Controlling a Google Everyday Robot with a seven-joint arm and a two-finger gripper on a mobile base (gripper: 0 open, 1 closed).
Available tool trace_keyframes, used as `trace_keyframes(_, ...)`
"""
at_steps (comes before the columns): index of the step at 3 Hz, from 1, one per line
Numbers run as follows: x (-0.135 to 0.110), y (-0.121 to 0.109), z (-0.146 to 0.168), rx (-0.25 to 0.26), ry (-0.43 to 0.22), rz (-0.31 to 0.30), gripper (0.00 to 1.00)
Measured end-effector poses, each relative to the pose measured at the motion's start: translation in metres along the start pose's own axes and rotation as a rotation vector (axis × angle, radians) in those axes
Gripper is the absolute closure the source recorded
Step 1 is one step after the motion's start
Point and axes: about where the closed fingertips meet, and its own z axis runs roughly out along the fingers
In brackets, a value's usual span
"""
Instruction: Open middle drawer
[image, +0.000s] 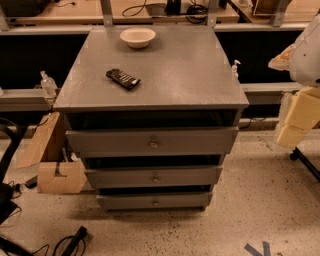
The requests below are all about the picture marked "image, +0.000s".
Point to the grey drawer cabinet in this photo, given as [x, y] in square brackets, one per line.
[185, 82]

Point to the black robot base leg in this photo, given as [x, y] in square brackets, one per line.
[297, 154]

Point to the grey bottom drawer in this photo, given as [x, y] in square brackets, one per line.
[153, 201]

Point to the white pump bottle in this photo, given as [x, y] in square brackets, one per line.
[234, 68]

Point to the grey top drawer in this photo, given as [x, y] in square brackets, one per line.
[151, 142]

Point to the black power strip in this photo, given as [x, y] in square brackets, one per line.
[79, 236]

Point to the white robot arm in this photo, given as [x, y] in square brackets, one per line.
[302, 60]

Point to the black snack bar packet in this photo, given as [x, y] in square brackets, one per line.
[123, 79]

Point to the clear sanitizer bottle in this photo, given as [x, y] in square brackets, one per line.
[48, 84]

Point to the white bowl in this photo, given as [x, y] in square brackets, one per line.
[137, 38]

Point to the grey drawer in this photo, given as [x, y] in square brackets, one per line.
[151, 142]
[153, 201]
[153, 177]

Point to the brown cardboard box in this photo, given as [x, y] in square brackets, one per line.
[55, 175]

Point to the yellow foam padded gripper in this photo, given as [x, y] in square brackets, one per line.
[306, 59]

